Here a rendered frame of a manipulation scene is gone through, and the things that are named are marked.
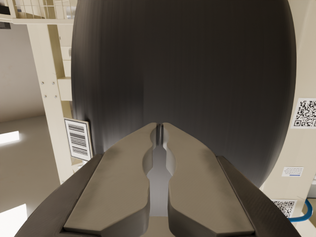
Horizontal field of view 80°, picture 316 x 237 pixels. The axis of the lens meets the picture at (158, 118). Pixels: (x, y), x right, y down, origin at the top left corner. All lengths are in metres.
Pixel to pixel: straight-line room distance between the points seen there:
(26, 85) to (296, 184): 8.28
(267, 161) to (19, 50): 8.23
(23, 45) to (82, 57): 8.08
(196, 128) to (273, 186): 0.43
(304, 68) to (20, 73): 8.23
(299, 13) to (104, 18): 0.40
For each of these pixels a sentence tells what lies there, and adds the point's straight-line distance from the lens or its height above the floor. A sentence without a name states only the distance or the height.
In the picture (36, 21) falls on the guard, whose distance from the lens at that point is 0.96.
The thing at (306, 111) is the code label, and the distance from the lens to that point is 0.55.
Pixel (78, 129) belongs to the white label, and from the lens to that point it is 0.26.
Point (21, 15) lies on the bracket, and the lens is 1.02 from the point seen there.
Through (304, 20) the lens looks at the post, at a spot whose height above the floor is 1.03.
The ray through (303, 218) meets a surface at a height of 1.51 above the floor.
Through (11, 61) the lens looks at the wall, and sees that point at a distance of 8.34.
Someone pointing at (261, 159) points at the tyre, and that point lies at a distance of 0.28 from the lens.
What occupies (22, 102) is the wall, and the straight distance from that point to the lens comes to 8.55.
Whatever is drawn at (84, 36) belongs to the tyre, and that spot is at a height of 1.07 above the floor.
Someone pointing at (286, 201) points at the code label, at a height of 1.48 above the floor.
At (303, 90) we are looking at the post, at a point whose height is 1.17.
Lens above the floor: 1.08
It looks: 21 degrees up
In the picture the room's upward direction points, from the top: 179 degrees counter-clockwise
